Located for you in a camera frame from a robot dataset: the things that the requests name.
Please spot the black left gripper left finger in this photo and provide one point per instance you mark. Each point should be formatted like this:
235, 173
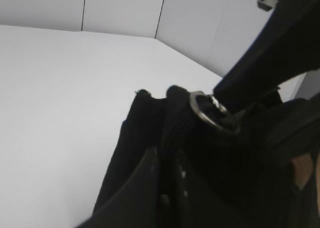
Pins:
130, 202

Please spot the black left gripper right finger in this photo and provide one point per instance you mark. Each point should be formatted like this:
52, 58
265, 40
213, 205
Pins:
288, 46

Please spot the black canvas tote bag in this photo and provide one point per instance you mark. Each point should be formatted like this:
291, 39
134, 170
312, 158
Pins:
265, 176

